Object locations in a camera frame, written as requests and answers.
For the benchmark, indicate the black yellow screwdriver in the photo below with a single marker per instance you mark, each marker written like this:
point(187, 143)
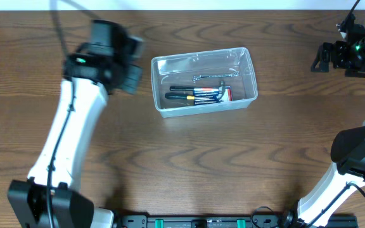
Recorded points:
point(171, 95)

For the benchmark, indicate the small claw hammer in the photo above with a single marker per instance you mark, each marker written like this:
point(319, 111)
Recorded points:
point(189, 90)

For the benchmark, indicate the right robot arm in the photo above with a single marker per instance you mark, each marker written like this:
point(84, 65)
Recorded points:
point(346, 173)

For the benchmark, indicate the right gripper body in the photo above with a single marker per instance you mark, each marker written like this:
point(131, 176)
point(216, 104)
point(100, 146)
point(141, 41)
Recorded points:
point(361, 58)

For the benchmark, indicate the clear plastic container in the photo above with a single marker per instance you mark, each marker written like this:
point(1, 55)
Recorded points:
point(178, 70)

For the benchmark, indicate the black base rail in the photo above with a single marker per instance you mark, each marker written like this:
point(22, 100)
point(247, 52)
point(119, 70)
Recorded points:
point(142, 221)

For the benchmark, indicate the silver wrench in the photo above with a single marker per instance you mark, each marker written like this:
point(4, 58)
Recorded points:
point(211, 76)

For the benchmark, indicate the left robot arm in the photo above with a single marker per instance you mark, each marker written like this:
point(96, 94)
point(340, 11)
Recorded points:
point(50, 196)

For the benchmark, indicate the blue drill bit case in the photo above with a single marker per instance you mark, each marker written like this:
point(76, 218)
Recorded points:
point(222, 97)

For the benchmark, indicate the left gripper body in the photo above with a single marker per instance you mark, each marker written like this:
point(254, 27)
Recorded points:
point(126, 79)

